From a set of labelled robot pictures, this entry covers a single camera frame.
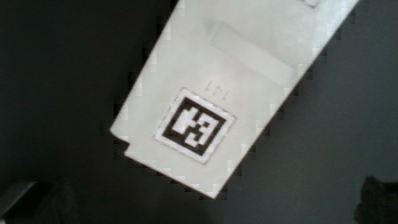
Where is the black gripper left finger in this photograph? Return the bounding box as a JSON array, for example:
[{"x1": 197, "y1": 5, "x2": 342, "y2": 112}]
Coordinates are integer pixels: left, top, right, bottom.
[{"x1": 0, "y1": 180, "x2": 78, "y2": 224}]

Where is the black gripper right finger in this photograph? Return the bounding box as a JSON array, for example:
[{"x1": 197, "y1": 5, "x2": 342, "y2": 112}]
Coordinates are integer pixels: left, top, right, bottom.
[{"x1": 353, "y1": 176, "x2": 398, "y2": 224}]

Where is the white cabinet door panel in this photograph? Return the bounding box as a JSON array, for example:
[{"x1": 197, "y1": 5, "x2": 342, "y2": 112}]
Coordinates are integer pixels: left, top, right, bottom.
[{"x1": 109, "y1": 0, "x2": 358, "y2": 197}]

